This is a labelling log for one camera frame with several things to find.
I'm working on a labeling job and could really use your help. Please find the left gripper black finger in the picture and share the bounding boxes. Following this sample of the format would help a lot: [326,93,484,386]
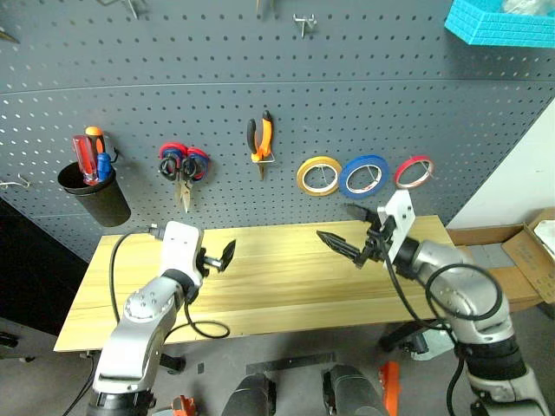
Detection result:
[219,238,238,273]

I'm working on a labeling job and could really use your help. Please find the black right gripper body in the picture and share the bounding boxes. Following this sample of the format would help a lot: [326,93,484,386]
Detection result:
[362,216,398,266]

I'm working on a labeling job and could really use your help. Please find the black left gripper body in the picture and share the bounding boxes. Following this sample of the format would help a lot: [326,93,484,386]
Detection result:
[199,248,224,275]

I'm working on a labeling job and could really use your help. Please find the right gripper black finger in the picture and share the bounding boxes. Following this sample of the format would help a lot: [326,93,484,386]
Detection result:
[316,231,370,269]
[343,203,380,225]

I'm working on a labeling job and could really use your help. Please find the blue tape roll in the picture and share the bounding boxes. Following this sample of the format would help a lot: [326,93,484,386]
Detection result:
[338,153,390,201]

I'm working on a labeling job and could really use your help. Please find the red tape roll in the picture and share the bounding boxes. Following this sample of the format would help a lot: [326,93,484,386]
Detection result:
[393,155,435,191]

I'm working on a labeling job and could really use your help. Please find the yellow tape roll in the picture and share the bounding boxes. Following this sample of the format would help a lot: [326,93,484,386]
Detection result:
[296,156,343,199]

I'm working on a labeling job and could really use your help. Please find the grey pegboard panel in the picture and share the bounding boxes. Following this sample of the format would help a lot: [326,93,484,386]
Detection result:
[0,0,555,263]

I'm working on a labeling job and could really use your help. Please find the black table foot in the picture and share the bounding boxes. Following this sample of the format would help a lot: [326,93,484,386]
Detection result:
[378,319,454,361]
[158,352,186,375]

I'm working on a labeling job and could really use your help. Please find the brown cardboard box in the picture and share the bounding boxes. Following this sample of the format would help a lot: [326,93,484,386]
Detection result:
[446,224,555,314]

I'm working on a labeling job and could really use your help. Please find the orange black pliers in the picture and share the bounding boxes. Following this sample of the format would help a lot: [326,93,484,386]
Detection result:
[246,109,276,181]

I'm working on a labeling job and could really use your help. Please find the black cup holder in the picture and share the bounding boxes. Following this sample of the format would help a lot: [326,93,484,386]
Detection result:
[57,161,132,228]

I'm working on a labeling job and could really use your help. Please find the dark rounded shape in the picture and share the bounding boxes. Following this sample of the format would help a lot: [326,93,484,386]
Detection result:
[224,372,278,416]
[322,363,388,416]

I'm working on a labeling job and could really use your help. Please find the orange plastic part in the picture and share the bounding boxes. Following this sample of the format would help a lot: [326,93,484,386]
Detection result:
[170,394,197,416]
[378,361,401,416]

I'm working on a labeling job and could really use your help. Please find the open cardboard box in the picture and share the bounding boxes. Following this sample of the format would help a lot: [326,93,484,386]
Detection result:
[501,207,555,305]

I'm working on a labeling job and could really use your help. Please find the black cabinet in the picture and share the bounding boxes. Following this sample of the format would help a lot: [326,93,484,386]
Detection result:
[0,196,95,338]

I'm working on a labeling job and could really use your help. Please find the silver metal pegboard hook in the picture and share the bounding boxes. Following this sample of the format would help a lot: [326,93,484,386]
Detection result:
[0,172,32,191]
[95,0,149,21]
[292,13,319,40]

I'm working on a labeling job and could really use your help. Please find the blue plastic basket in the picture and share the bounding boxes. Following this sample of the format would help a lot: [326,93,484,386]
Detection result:
[444,0,555,49]

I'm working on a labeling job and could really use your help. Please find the white crumpled plastic bag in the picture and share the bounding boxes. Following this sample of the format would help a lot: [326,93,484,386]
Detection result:
[499,0,555,16]

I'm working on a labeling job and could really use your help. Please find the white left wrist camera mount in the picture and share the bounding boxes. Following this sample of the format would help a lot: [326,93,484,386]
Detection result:
[159,220,206,288]

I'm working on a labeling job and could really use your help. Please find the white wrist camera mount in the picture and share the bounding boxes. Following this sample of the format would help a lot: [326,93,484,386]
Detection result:
[376,189,417,266]
[159,220,206,288]

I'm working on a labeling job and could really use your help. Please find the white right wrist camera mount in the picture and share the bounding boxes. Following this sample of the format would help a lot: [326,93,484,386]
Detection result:
[376,189,417,266]

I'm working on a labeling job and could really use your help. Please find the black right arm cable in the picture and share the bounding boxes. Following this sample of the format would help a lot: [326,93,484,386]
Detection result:
[382,255,506,416]

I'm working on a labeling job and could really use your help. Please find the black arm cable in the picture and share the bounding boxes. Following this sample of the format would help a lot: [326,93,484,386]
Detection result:
[382,255,506,416]
[108,224,232,341]

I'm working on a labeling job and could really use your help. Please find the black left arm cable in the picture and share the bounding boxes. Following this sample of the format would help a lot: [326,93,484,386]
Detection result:
[108,224,232,341]

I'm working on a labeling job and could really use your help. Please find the red blue handled scissors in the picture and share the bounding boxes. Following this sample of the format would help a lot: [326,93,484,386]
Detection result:
[158,141,192,208]
[175,146,212,214]

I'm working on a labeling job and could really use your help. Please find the blue handled screwdriver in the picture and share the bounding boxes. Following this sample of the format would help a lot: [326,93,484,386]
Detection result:
[95,152,114,183]

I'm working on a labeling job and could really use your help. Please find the orange black handled screwdriver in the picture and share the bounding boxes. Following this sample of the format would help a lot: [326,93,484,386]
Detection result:
[84,126,106,174]

